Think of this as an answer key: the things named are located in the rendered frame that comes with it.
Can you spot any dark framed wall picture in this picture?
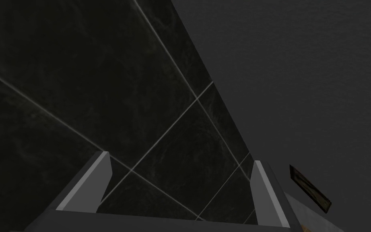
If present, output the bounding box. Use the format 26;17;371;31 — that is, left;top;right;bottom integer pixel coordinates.
289;164;332;214

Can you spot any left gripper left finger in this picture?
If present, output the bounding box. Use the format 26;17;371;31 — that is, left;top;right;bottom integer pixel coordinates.
46;150;113;213

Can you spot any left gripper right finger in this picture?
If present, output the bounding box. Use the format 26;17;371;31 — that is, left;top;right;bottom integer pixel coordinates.
249;159;299;228

